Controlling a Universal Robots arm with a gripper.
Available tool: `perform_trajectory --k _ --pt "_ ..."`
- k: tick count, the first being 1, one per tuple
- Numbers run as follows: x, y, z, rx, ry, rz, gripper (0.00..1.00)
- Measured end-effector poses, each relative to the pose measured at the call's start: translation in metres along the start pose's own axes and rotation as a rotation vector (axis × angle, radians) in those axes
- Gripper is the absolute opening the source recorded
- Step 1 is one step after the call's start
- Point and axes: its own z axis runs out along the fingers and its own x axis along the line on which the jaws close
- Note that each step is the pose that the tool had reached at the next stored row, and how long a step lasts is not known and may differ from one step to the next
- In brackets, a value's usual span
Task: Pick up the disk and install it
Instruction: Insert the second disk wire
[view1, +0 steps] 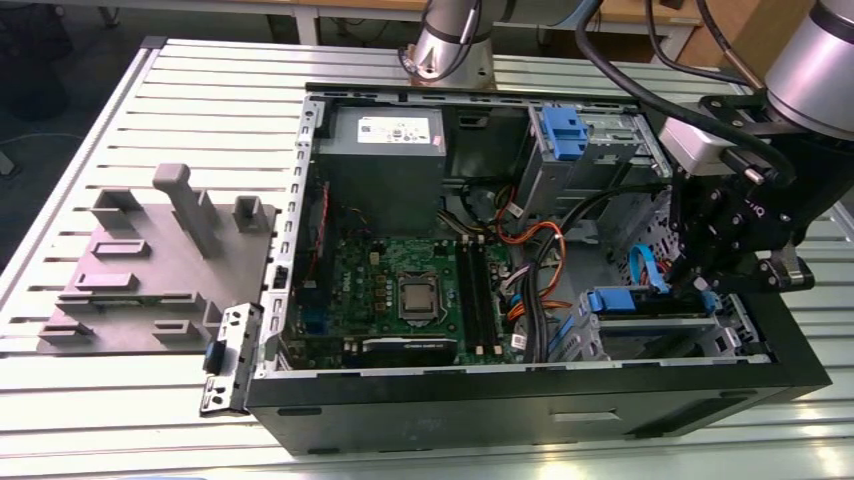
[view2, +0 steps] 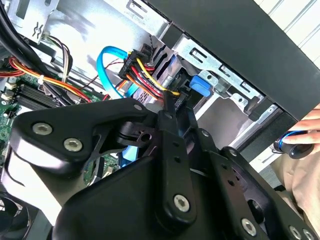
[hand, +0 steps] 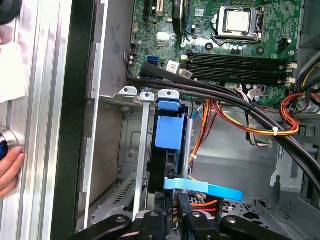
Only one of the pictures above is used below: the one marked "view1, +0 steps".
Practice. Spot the black wrist mount plate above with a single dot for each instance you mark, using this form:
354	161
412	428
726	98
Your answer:
727	107

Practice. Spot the black silver side camera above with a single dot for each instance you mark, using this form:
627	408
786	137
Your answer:
794	272

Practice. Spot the CPU socket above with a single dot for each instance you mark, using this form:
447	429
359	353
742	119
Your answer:
419	322

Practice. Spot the grey power supply unit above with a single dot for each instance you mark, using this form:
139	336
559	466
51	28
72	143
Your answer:
380	190

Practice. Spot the green motherboard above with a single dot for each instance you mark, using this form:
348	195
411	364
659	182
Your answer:
360	280

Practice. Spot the grey parts rack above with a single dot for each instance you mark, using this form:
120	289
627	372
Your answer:
173	260

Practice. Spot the black RAM slot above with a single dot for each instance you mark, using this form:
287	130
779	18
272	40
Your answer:
488	295
470	295

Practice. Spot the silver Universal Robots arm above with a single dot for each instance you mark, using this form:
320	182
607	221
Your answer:
814	65

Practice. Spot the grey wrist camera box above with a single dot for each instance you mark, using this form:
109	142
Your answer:
694	147

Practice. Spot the small blue bracket latch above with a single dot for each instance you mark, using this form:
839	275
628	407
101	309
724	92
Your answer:
215	357

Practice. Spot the silver CPU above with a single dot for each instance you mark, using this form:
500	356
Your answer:
419	300

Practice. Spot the black open PC case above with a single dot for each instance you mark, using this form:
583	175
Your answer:
467	415

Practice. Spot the hard disk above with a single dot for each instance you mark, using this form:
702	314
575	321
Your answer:
614	300

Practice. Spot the metal disk bay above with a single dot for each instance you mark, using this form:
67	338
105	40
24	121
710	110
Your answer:
654	325

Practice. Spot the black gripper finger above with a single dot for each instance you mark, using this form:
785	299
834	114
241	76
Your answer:
727	275
694	210

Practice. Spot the wooden desk white frame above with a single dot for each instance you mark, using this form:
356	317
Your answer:
683	22

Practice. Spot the black graphics card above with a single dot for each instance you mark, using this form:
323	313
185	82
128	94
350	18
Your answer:
407	350

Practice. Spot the blue drive latch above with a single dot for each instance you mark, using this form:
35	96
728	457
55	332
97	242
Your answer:
563	130

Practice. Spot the metal optical drive cage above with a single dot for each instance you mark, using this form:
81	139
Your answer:
600	170

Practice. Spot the brown wooden cabinet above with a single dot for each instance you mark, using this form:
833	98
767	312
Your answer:
774	20

